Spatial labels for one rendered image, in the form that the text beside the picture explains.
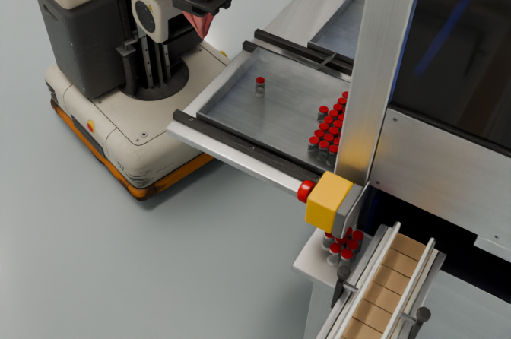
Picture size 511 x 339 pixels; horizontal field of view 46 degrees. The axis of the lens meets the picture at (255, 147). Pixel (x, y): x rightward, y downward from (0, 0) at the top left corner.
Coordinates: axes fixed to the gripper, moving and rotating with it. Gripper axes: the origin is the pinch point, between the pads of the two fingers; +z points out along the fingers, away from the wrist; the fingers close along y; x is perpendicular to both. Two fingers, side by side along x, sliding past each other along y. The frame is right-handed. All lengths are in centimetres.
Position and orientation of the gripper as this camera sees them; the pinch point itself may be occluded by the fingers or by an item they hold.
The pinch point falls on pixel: (203, 33)
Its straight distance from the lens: 122.7
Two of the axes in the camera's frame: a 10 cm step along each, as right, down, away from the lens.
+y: 8.5, 4.0, -3.5
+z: -0.1, 6.7, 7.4
